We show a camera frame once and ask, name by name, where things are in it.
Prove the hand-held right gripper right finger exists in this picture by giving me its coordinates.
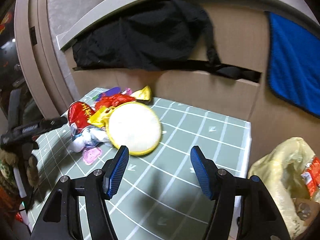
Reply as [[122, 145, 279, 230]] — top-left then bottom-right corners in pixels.
[[190, 145, 292, 240]]

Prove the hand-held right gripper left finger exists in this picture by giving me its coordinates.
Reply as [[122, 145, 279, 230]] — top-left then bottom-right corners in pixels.
[[29, 145, 130, 240]]

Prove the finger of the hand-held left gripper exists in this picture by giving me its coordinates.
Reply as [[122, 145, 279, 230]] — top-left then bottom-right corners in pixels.
[[39, 117, 68, 132]]

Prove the white plate with yellow rim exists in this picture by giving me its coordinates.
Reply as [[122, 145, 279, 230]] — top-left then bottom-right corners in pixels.
[[107, 102, 162, 157]]

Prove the red plastic bag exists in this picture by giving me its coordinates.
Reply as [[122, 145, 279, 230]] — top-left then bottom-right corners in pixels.
[[95, 94, 135, 110]]

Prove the yellow plastic bag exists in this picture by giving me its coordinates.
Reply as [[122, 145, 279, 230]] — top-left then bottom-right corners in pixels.
[[247, 137, 320, 239]]

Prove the brown fuzzy cloth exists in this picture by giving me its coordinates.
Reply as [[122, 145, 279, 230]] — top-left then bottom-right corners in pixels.
[[0, 150, 39, 198]]

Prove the red snack bag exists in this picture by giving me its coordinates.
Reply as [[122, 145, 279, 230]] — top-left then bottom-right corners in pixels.
[[67, 101, 97, 134]]

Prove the white plastic wrapper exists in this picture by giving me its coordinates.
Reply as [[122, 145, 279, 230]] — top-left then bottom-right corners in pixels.
[[71, 127, 113, 153]]

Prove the yellow snack packet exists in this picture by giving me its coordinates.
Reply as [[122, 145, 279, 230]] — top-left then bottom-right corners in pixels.
[[87, 106, 115, 128]]

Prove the green grid tablecloth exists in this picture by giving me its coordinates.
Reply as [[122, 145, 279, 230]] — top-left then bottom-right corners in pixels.
[[26, 87, 252, 240]]

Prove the purple wrapper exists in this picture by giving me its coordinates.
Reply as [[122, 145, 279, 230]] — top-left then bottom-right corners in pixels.
[[91, 87, 122, 102]]

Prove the brown cardboard panel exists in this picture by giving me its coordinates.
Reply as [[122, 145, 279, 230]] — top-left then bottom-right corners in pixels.
[[66, 4, 320, 175]]

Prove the small yellow wrapper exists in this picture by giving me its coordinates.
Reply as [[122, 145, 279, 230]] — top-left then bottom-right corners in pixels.
[[131, 85, 152, 104]]

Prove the brown wrapper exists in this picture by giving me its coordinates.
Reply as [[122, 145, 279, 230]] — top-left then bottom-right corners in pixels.
[[292, 197, 318, 222]]

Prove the red packet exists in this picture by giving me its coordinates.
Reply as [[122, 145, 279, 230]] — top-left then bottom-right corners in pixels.
[[301, 156, 320, 197]]

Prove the black cloth bag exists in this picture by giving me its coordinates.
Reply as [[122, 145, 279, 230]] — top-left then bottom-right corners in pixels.
[[72, 0, 262, 83]]

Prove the blue towel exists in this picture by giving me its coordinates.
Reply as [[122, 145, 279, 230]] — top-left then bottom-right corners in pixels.
[[266, 11, 320, 119]]

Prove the beige door frame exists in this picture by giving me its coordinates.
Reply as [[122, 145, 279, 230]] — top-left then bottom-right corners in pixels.
[[14, 0, 75, 120]]

